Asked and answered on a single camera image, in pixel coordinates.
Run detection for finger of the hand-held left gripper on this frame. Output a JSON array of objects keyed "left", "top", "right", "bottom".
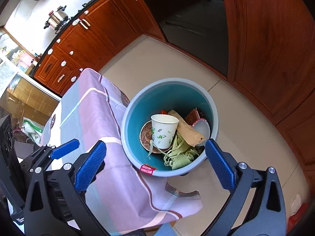
[{"left": 21, "top": 139, "right": 80, "bottom": 175}]

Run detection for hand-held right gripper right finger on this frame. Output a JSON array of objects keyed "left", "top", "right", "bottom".
[{"left": 194, "top": 139, "right": 289, "bottom": 236}]

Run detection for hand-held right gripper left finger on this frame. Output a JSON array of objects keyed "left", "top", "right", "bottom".
[{"left": 23, "top": 140, "right": 107, "bottom": 236}]

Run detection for white round container red rim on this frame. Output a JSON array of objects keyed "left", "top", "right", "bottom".
[{"left": 193, "top": 119, "right": 211, "bottom": 146}]

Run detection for green corn husks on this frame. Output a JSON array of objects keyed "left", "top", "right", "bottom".
[{"left": 148, "top": 130, "right": 200, "bottom": 170}]

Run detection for brown paper bag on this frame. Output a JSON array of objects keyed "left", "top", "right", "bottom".
[{"left": 168, "top": 109, "right": 206, "bottom": 146}]

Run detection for brown biscuit box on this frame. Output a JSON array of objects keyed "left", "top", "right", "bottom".
[{"left": 184, "top": 108, "right": 205, "bottom": 126}]

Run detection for tan peeled coconut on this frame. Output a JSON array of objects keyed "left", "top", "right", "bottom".
[{"left": 140, "top": 122, "right": 173, "bottom": 153}]

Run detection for white paper cup green print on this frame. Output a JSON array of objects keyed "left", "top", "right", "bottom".
[{"left": 151, "top": 114, "right": 180, "bottom": 149}]

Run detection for grey teal trash bin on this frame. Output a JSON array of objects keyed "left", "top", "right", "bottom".
[{"left": 120, "top": 78, "right": 219, "bottom": 178}]

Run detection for green and white plastic bag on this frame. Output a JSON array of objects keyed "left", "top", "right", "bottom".
[{"left": 22, "top": 117, "right": 45, "bottom": 143}]

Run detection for glass sliding door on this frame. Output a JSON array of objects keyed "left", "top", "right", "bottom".
[{"left": 0, "top": 29, "right": 62, "bottom": 128}]

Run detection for dark grey fabric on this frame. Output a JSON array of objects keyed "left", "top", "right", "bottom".
[{"left": 109, "top": 228, "right": 147, "bottom": 236}]

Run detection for wooden kitchen cabinets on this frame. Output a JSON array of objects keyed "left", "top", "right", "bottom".
[{"left": 33, "top": 0, "right": 315, "bottom": 177}]

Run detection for steel cooking pot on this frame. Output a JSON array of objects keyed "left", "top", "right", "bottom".
[{"left": 44, "top": 5, "right": 69, "bottom": 31}]

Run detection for black built-in oven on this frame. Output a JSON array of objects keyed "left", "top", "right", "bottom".
[{"left": 140, "top": 0, "right": 229, "bottom": 78}]

